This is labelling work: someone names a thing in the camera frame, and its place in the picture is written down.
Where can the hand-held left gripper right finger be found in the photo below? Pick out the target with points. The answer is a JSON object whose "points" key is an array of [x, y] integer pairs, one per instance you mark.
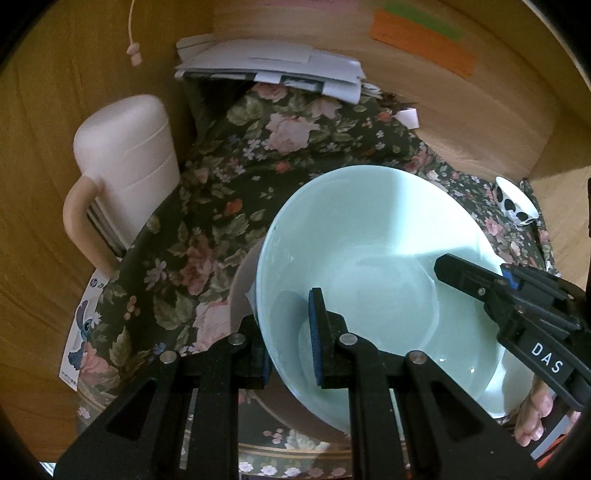
{"points": [[316, 337]]}

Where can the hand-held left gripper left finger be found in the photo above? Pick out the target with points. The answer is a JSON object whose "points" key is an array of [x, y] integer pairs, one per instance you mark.
{"points": [[254, 360]]}

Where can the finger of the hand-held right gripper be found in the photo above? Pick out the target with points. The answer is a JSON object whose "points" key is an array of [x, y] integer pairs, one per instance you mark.
{"points": [[510, 279], [466, 277]]}

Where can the large light green bowl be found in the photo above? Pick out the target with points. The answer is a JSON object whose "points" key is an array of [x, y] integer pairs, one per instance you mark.
{"points": [[383, 240]]}

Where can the person's right hand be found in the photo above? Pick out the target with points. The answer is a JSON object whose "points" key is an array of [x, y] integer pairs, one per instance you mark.
{"points": [[535, 408]]}

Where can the black spotted white cup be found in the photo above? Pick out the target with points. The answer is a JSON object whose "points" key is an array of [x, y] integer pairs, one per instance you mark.
{"points": [[512, 203]]}

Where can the small white paper note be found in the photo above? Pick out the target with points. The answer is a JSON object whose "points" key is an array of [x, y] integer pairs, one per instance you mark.
{"points": [[408, 117]]}

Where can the cartoon printed card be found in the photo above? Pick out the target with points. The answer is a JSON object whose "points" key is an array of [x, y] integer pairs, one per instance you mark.
{"points": [[81, 332]]}

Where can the dark floral tablecloth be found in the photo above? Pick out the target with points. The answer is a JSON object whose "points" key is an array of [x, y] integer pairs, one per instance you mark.
{"points": [[221, 184]]}

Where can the small brown object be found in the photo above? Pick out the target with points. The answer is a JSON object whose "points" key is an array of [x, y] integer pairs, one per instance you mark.
{"points": [[390, 99]]}

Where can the orange paper sheet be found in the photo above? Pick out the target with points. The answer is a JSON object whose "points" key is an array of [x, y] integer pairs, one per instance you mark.
{"points": [[415, 39]]}

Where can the green paper strip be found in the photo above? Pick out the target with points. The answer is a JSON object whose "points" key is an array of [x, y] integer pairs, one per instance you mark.
{"points": [[425, 18]]}

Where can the stack of white papers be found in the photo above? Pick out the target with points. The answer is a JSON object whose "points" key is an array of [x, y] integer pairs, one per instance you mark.
{"points": [[258, 62]]}

